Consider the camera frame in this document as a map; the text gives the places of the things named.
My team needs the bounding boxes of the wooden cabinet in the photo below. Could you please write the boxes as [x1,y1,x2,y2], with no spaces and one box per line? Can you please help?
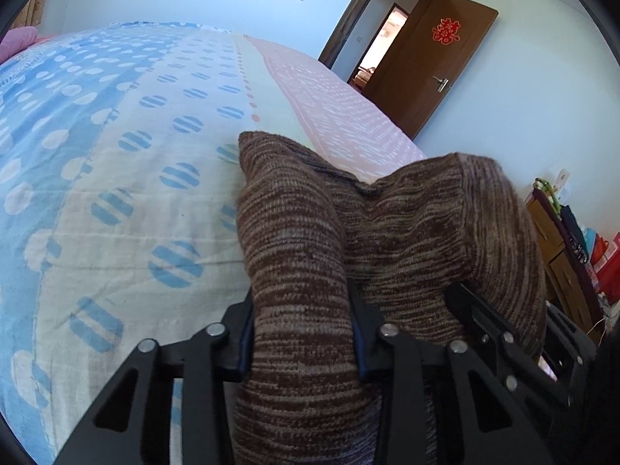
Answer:
[525,193,602,336]

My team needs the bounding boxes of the green toy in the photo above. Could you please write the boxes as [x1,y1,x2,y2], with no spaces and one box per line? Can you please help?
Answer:
[532,177,563,215]

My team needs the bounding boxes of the brown wooden door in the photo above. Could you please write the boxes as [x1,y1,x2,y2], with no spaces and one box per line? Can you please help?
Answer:
[361,0,499,141]

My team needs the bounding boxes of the red paper door decoration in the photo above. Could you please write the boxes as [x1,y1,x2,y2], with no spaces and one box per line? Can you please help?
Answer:
[432,16,461,45]

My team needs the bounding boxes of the red bag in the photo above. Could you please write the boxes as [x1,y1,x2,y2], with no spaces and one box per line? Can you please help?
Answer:
[590,233,620,297]

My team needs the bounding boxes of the dark wooden door frame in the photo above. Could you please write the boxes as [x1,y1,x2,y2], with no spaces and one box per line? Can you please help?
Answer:
[317,0,440,72]

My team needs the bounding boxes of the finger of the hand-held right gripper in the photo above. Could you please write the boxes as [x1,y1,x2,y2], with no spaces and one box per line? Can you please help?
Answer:
[446,282,575,408]

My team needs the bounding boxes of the blue and pink bed sheet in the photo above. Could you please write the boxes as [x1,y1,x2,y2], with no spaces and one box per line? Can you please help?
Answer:
[0,20,429,465]

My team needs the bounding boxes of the dark blue bag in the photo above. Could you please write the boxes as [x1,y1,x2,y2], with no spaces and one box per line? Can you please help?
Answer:
[558,205,590,263]

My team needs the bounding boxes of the pink pillow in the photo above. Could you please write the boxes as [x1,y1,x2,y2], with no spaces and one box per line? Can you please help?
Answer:
[0,26,40,65]

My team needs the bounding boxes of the brown knitted sweater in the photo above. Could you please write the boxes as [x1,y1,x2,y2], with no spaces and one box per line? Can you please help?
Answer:
[232,131,549,465]

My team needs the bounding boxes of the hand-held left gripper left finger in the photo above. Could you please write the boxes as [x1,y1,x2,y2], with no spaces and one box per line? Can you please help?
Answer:
[53,295,257,465]

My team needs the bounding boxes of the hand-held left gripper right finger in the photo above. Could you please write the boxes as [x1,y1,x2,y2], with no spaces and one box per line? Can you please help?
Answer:
[349,283,555,465]

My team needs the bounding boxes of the yellow curtain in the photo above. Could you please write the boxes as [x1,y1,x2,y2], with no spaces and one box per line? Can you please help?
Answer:
[14,0,50,31]

